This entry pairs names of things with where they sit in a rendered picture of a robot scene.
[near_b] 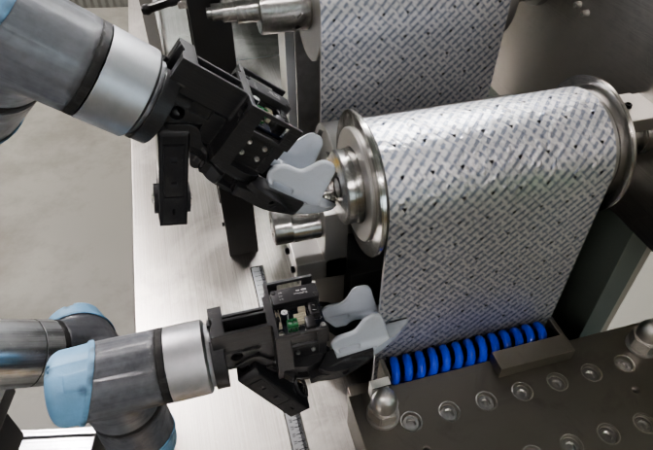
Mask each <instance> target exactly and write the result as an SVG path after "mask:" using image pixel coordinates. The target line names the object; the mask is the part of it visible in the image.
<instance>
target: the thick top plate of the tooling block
mask: <svg viewBox="0 0 653 450"><path fill-rule="evenodd" d="M640 323H641V322H640ZM640 323H636V324H632V325H628V326H624V327H621V328H617V329H611V330H607V331H603V332H599V333H595V334H591V335H587V336H583V337H579V338H575V339H572V340H569V343H570V344H571V346H572V347H573V348H574V350H575V351H574V353H573V355H572V357H571V359H569V360H565V361H562V362H558V363H551V364H548V365H545V366H541V367H537V368H533V369H530V370H526V371H522V372H518V373H514V374H511V375H507V376H503V377H500V378H498V376H497V374H496V372H495V371H494V369H493V367H492V365H491V364H490V362H484V363H478V364H474V365H470V366H466V367H462V368H458V369H454V370H451V371H447V372H443V373H439V374H435V375H432V376H428V377H424V378H420V379H416V380H413V381H409V382H405V383H401V384H397V385H393V386H391V389H392V390H393V391H394V392H395V394H396V398H397V400H398V402H399V404H398V410H399V421H398V423H397V425H396V426H395V427H394V428H392V429H391V430H388V431H380V430H377V429H375V428H373V427H372V426H371V425H370V424H369V423H368V421H367V419H366V414H365V413H366V407H367V406H368V405H369V403H370V396H369V393H368V392H367V393H363V394H359V395H355V396H351V397H349V400H348V419H347V424H348V427H349V430H350V433H351V437H352V439H353V442H354V445H355V448H356V450H653V358H652V359H644V358H641V357H638V356H636V355H635V354H633V353H632V352H631V351H630V350H629V349H628V347H627V346H626V343H625V339H626V336H627V335H628V334H629V333H630V332H631V331H632V329H633V328H634V327H637V326H639V324H640Z"/></svg>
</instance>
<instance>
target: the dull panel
mask: <svg viewBox="0 0 653 450"><path fill-rule="evenodd" d="M646 248H647V246H646V245H645V244H644V243H643V242H642V241H641V240H640V239H639V238H638V237H637V236H636V235H635V234H634V233H633V232H632V231H631V230H630V229H629V228H628V227H627V225H626V224H625V223H624V222H623V221H622V220H621V219H620V218H619V217H618V216H617V215H616V214H615V213H614V212H613V211H612V210H611V209H610V208H607V209H605V210H601V211H598V213H597V215H596V216H595V218H594V220H593V223H592V226H591V228H590V231H589V233H588V235H587V237H586V240H585V242H584V244H583V246H582V249H581V251H580V253H579V256H578V258H577V260H576V262H575V265H574V267H573V269H572V270H571V273H570V275H569V277H568V279H567V283H566V285H565V287H564V290H563V292H562V294H561V297H560V299H559V301H558V303H557V306H556V308H555V310H554V312H553V315H552V317H553V318H554V320H555V321H556V322H557V324H558V325H559V327H560V328H561V329H562V331H563V332H564V334H565V335H566V336H567V338H568V340H572V339H575V338H579V337H583V336H587V335H591V334H595V333H599V332H601V329H602V327H603V326H604V324H605V322H606V320H607V318H608V317H609V315H610V313H611V311H612V309H613V308H614V306H615V304H616V302H617V300H618V298H619V297H620V295H621V293H622V292H623V290H624V289H625V287H626V285H627V283H628V281H629V280H630V278H631V276H632V274H633V272H634V271H635V269H636V266H637V264H638V263H639V261H640V259H641V257H642V255H643V254H644V252H645V250H646Z"/></svg>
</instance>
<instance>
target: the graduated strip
mask: <svg viewBox="0 0 653 450"><path fill-rule="evenodd" d="M250 268H251V273H252V277H253V281H254V286H255V290H256V295H257V299H258V307H261V306H263V304H262V300H261V298H262V297H263V289H262V284H265V283H267V280H266V276H265V272H264V268H263V265H259V266H254V267H250ZM283 413H284V417H285V421H286V426H287V430H288V434H289V439H290V443H291V447H292V450H310V449H309V445H308V441H307V437H306V433H305V430H304V426H303V422H302V418H301V414H300V413H298V414H296V415H294V416H292V417H291V416H289V415H288V414H286V413H285V412H283Z"/></svg>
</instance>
